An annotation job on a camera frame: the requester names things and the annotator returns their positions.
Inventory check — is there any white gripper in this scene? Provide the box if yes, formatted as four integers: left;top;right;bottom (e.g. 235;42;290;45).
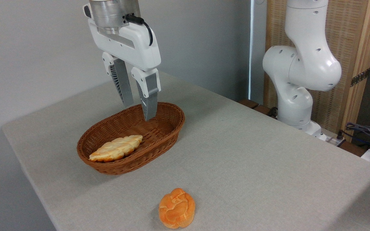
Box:
83;4;161;121

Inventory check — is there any round braided bread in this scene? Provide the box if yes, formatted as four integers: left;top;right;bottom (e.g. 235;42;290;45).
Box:
159;188;196;229

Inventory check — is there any brown wicker oval basket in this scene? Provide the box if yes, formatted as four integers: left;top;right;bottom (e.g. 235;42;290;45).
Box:
77;102;185;175

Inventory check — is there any long braided bread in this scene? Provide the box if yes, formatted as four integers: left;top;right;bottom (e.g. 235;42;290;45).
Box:
89;135;143;163

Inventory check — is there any silver metal wrist flange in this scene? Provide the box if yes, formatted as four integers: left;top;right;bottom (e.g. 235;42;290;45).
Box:
89;0;141;35

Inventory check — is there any woven wooden screen panel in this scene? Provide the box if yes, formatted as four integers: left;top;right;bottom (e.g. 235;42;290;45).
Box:
264;0;370;141

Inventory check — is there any black metal hinge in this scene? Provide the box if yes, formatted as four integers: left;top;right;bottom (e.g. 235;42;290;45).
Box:
350;68;370;87

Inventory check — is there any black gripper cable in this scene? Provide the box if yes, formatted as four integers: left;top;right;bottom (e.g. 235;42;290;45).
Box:
126;13;154;46

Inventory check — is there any black bundle of cables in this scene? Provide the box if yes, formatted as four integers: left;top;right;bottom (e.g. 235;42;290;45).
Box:
342;122;370;151

